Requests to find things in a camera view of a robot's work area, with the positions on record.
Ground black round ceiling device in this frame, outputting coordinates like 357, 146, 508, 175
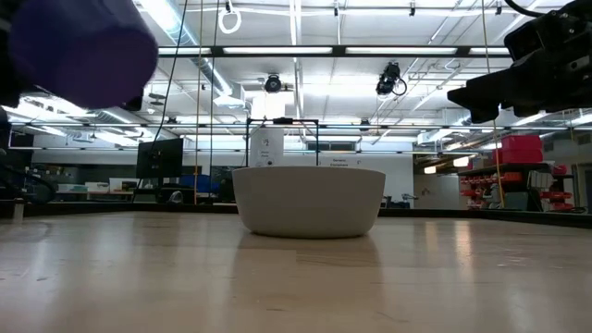
264, 73, 283, 94

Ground red storage bins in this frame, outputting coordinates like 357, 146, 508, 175
492, 134, 545, 165

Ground shelf with red bins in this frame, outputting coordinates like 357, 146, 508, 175
457, 161, 577, 213

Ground overhead light bar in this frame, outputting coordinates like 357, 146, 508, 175
156, 44, 512, 59

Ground silver ventilation duct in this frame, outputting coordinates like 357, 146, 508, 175
138, 0, 246, 107

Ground black hanging cable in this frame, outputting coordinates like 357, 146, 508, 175
152, 0, 189, 140

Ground white hanging ring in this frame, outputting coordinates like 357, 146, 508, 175
217, 6, 243, 35

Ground black aluminium table frame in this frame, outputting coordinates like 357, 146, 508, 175
0, 198, 592, 228

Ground yellow hanging cord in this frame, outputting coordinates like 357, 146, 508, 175
480, 0, 506, 209

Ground black stand frame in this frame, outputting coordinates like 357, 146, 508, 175
244, 117, 321, 167

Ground blue crate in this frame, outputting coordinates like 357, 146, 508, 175
179, 174, 219, 193

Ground black overhead camera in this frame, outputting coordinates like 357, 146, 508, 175
375, 61, 409, 101

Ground white pillar with sign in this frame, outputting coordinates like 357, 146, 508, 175
249, 94, 286, 167

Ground black computer monitor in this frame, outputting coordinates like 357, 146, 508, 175
135, 137, 185, 180

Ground thin hanging cord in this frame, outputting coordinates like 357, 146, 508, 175
192, 0, 204, 205

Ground large grey bowl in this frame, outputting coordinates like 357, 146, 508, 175
231, 166, 387, 240

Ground dark blue bowl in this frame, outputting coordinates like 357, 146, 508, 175
8, 0, 159, 110

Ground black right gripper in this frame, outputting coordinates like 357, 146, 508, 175
447, 0, 592, 124

